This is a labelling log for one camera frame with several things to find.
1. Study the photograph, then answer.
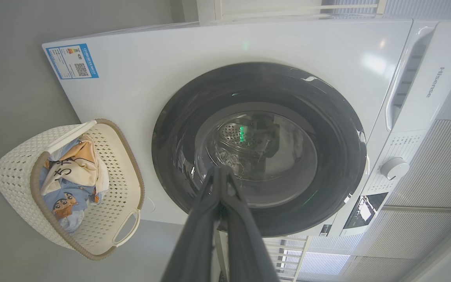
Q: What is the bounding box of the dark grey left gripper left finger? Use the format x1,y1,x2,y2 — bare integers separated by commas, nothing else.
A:
161,166,223,282

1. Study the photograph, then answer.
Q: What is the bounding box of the white round control knob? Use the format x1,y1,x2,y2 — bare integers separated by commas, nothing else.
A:
380,157,410,181

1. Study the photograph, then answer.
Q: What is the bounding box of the cream perforated laundry basket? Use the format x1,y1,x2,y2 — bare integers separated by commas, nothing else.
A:
0,119,145,261

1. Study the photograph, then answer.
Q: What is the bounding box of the dark round glass washer door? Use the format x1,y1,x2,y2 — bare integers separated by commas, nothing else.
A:
152,62,367,238

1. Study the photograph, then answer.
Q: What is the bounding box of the white detergent drawer with handle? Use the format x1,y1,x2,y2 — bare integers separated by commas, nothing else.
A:
385,22,451,134

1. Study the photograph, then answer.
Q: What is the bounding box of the blue white energy label sticker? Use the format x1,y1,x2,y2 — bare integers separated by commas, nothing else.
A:
46,43,99,80

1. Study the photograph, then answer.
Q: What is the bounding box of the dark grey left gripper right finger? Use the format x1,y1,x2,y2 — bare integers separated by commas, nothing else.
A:
221,168,281,282

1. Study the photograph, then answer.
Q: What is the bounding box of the blue cartoon print garment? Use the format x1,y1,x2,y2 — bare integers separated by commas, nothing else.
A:
39,137,105,234

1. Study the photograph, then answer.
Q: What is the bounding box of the white slatted rack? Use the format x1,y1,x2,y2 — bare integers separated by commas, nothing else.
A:
215,231,312,282

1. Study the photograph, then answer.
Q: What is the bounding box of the white front-load washing machine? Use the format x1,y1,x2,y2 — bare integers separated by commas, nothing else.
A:
41,18,451,238

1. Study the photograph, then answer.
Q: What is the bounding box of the beige cartoon print garment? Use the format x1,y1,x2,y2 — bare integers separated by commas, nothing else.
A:
40,134,110,196

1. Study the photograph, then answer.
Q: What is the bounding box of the steel perforated washer drum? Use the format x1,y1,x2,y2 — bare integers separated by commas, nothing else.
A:
206,112,318,183

